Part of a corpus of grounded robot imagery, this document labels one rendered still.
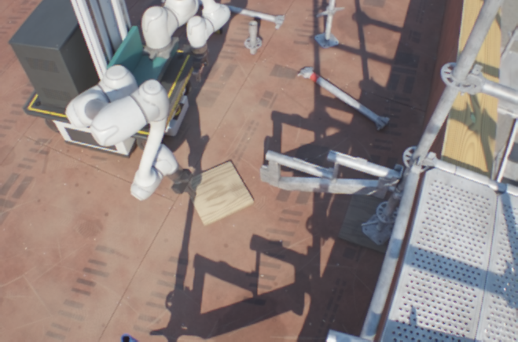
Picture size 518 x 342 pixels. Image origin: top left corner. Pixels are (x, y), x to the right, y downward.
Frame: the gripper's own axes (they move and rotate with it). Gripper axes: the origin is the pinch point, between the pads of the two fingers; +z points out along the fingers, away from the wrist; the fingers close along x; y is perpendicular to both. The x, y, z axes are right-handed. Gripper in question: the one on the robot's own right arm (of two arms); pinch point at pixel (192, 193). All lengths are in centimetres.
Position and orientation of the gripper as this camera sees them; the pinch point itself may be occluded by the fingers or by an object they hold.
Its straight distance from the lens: 240.4
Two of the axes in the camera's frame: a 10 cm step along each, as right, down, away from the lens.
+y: -8.4, -0.5, 5.5
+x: -3.8, 7.6, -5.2
